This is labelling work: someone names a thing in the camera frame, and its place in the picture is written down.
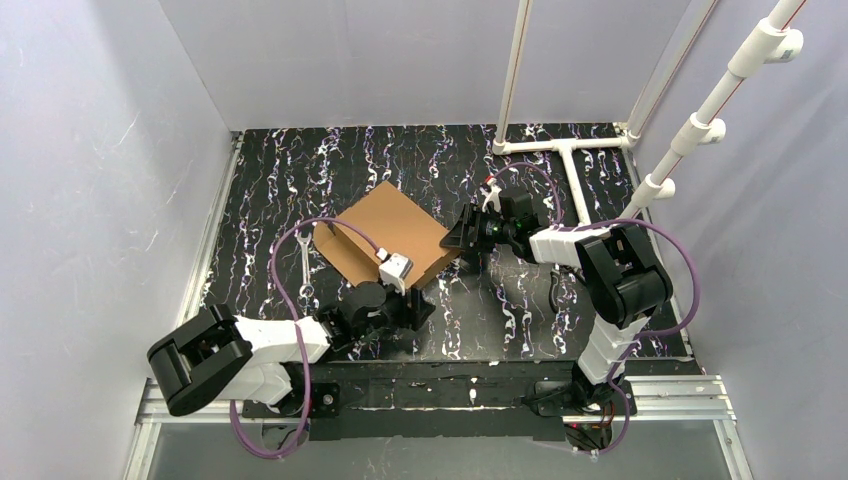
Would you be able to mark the black handled pliers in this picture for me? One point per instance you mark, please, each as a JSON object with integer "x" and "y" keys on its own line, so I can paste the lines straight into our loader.
{"x": 564, "y": 281}

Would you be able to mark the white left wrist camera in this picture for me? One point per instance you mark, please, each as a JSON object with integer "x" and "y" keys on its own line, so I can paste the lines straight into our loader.
{"x": 394, "y": 269}

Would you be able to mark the white PVC pipe frame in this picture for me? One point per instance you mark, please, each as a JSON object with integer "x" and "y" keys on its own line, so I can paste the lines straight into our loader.
{"x": 629, "y": 132}

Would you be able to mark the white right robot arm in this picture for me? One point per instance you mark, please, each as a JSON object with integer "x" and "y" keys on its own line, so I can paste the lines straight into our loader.
{"x": 625, "y": 280}

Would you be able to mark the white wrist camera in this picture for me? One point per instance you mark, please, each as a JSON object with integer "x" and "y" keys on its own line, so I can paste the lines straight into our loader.
{"x": 491, "y": 200}
{"x": 394, "y": 269}

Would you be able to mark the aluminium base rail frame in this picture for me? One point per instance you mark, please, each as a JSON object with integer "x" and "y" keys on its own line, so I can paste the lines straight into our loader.
{"x": 422, "y": 399}

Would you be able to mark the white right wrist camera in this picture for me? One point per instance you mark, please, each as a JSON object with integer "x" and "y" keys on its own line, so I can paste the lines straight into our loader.
{"x": 491, "y": 200}

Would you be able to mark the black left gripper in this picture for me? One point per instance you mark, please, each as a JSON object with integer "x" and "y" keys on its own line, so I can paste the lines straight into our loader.
{"x": 411, "y": 302}

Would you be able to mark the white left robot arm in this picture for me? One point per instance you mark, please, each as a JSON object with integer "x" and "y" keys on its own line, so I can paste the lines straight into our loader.
{"x": 218, "y": 355}

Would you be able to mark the white PVC camera pole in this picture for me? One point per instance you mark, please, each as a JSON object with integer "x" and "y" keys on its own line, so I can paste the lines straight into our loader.
{"x": 771, "y": 40}

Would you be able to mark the brown cardboard box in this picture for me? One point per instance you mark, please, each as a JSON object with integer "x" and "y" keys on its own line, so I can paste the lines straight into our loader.
{"x": 393, "y": 221}

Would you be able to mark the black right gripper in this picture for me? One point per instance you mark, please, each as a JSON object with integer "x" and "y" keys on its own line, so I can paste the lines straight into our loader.
{"x": 471, "y": 228}

